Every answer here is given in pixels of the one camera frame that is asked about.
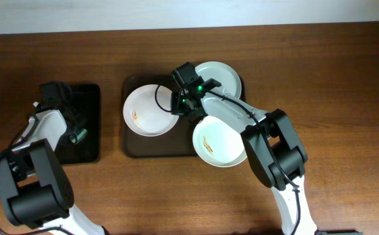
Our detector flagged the white plate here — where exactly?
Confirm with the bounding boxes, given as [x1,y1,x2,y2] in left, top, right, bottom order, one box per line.
[192,116,247,168]
[195,61,242,98]
[123,84,179,137]

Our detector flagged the green dish sponge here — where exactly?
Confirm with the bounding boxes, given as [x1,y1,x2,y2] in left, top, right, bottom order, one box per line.
[69,128,88,145]

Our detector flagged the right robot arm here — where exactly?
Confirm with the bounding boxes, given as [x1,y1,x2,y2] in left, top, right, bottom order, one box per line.
[171,62,318,235]

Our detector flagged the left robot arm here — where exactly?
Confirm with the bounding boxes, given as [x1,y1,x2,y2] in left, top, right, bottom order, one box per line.
[0,82,107,234]

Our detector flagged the black rectangular sponge tray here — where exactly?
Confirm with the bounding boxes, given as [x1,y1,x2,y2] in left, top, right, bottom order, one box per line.
[39,83,101,165]

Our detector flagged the brown plastic serving tray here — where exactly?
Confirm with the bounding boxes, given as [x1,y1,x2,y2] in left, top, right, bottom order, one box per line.
[122,74,246,159]

